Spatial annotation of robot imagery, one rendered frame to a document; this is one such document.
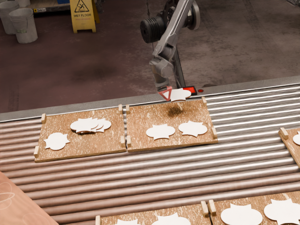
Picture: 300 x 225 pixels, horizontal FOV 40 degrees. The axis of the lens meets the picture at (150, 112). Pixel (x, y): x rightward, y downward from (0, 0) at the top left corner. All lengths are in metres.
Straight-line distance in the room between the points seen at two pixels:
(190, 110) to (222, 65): 2.44
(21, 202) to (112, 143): 0.53
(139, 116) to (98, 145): 0.28
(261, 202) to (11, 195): 0.92
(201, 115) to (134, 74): 2.43
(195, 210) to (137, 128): 0.58
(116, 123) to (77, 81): 2.42
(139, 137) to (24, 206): 0.64
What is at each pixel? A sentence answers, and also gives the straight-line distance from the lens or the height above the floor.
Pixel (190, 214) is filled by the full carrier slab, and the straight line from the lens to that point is 1.57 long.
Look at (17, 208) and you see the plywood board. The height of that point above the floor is 1.04.
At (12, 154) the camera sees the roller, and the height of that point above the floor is 0.91.
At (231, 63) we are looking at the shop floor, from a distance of 4.53.
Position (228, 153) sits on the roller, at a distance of 1.86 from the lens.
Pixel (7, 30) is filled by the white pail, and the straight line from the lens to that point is 5.98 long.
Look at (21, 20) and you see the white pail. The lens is 5.48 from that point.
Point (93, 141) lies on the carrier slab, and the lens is 1.96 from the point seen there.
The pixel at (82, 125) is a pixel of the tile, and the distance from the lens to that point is 2.03.
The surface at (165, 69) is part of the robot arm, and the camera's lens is 1.84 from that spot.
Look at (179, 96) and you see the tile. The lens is 2.00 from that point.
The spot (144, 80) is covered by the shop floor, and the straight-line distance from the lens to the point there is 4.28.
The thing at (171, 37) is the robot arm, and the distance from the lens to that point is 1.90.
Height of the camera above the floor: 2.11
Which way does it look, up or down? 34 degrees down
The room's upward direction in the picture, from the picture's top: 6 degrees counter-clockwise
